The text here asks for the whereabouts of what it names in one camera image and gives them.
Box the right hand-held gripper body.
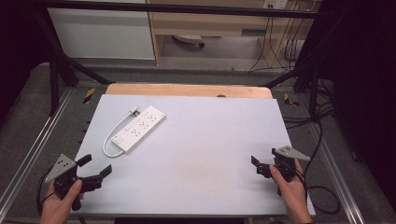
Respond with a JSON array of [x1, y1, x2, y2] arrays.
[[270, 146, 312, 183]]

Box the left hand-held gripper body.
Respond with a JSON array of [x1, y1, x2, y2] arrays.
[[45, 153, 104, 212]]

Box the person's right hand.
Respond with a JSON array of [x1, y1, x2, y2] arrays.
[[269, 159, 310, 217]]

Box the person's left hand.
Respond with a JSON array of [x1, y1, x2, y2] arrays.
[[39, 179, 85, 224]]

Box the white power strip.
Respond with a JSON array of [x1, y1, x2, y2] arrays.
[[110, 105, 167, 154]]

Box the wooden table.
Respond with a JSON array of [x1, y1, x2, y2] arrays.
[[105, 82, 274, 100]]

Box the dark curtain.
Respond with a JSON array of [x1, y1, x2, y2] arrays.
[[0, 0, 62, 118], [293, 0, 396, 204]]

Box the white cabinet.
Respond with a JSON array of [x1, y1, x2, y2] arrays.
[[47, 7, 156, 61]]

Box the wooden desk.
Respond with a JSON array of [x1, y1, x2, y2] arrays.
[[146, 0, 314, 67]]

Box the white device under desk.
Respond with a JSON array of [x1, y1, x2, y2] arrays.
[[172, 34, 206, 49]]

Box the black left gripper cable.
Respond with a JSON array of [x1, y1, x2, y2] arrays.
[[35, 166, 58, 216]]

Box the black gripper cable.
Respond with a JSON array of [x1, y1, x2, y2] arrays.
[[292, 119, 341, 216], [35, 166, 58, 216]]

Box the white power strip cable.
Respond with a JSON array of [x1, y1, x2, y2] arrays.
[[102, 113, 133, 159]]

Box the aluminium rail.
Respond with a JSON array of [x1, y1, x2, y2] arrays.
[[0, 87, 75, 213], [306, 122, 366, 224]]

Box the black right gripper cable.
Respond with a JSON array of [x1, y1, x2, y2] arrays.
[[292, 119, 341, 216]]

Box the black floor cables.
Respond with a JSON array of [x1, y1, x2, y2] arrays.
[[282, 78, 336, 131]]

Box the hanging black cables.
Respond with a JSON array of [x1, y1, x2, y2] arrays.
[[247, 15, 310, 73]]

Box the white wall socket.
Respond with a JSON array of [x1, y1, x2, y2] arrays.
[[262, 0, 289, 10]]

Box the black metal frame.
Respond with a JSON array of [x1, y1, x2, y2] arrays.
[[33, 0, 323, 117]]

